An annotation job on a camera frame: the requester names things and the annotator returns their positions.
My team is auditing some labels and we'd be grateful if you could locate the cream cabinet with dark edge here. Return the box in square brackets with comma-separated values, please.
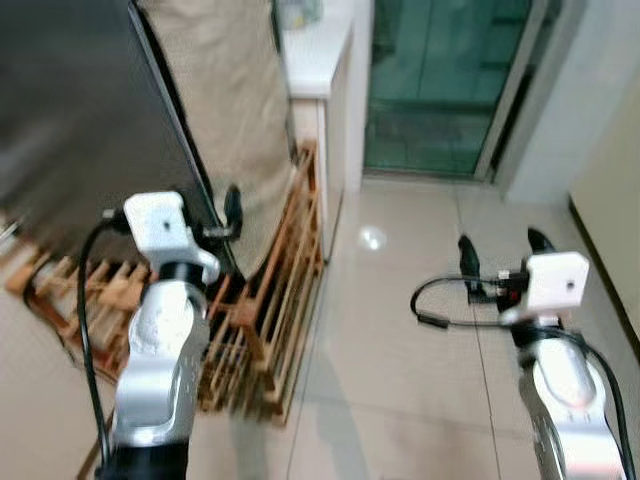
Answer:
[567, 78, 640, 353]

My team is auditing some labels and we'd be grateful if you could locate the wooden slatted rack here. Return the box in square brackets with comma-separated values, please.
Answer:
[4, 140, 328, 428]

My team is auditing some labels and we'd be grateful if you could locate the large beige burlap cover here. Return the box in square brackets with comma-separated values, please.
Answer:
[134, 0, 298, 278]

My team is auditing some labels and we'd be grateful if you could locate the narrow white counter unit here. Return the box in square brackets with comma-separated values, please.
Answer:
[274, 0, 369, 263]

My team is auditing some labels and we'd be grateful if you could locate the green glass sliding door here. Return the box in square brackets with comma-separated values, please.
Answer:
[361, 0, 563, 185]

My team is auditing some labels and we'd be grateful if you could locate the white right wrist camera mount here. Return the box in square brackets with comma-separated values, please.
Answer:
[499, 252, 592, 327]

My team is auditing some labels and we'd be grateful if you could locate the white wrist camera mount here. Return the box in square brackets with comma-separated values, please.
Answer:
[122, 191, 222, 283]
[499, 252, 592, 327]

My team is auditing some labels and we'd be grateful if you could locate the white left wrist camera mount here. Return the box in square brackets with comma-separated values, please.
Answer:
[122, 191, 222, 283]

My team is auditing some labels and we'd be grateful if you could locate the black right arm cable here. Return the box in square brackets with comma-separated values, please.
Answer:
[409, 274, 638, 480]

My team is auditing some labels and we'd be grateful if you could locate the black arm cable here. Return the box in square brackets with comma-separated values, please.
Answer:
[409, 274, 638, 480]
[77, 207, 132, 473]

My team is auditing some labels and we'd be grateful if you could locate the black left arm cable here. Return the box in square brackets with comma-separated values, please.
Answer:
[77, 207, 132, 473]

